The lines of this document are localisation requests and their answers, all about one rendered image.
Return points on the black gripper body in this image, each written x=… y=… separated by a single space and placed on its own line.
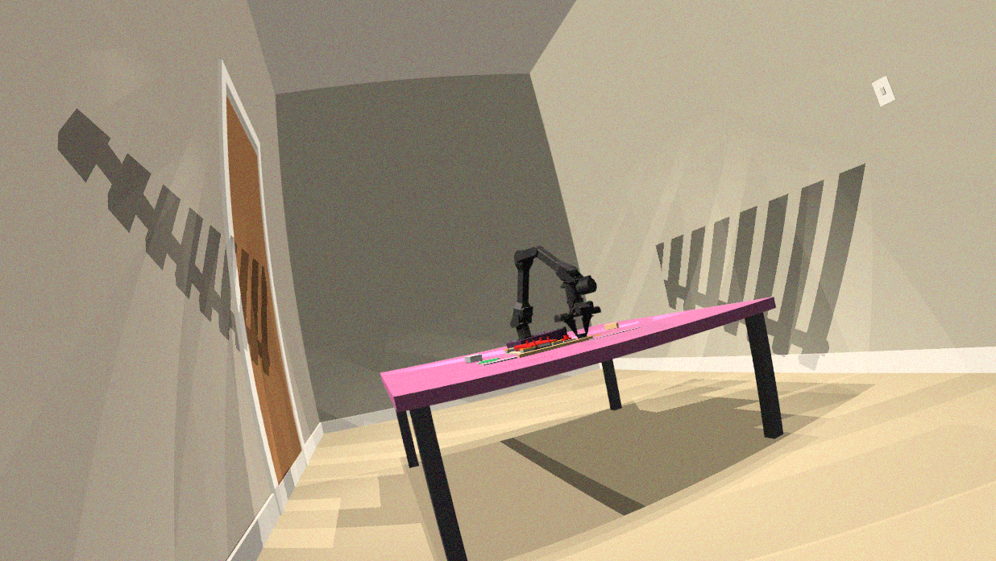
x=570 y=316

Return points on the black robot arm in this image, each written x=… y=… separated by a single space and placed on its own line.
x=578 y=285

